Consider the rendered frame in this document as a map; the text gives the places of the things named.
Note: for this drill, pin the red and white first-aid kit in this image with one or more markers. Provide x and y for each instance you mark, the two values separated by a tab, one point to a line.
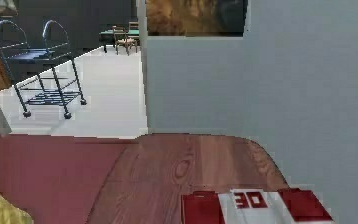
253	210

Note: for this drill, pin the black metal trolley cart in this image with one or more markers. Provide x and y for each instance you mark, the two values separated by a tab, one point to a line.
50	66

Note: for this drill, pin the brown wooden chair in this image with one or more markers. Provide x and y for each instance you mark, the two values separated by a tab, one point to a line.
133	26
123	39

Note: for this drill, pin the brown wooden dining table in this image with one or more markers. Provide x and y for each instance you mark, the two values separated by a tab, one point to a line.
173	173

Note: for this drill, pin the brown framed wall picture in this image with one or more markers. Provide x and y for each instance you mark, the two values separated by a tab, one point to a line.
193	16

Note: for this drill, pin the green topped table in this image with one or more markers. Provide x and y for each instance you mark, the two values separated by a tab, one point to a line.
107	32

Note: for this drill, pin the yellow cushion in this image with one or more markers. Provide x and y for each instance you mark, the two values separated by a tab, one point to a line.
3	210

